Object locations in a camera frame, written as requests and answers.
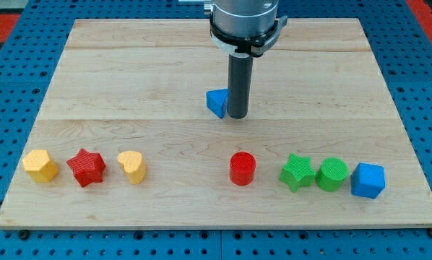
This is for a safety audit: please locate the blue triangle block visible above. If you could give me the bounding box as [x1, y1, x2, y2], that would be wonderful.
[206, 88, 228, 118]

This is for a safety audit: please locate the blue cube block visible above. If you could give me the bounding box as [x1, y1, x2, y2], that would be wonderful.
[351, 162, 386, 199]

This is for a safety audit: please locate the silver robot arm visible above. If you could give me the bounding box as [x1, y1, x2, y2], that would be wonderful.
[178, 0, 288, 59]

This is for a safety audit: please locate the red cylinder block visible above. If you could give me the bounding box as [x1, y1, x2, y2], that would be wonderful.
[229, 152, 256, 186]

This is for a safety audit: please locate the yellow hexagon block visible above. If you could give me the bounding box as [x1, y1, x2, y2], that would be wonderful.
[22, 149, 59, 183]

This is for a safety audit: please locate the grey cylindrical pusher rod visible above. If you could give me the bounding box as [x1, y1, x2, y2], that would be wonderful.
[227, 55, 253, 119]

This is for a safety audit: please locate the green star block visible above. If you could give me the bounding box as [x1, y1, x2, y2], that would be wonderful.
[279, 154, 316, 192]

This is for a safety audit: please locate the green cylinder block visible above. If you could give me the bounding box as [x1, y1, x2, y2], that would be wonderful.
[316, 157, 349, 192]

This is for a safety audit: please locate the red star block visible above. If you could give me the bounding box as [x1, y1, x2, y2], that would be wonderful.
[66, 148, 106, 188]

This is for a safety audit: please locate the yellow heart block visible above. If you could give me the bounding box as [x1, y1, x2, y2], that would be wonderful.
[117, 151, 147, 184]

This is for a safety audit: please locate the wooden board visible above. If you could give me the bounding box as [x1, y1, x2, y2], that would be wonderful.
[0, 18, 432, 230]

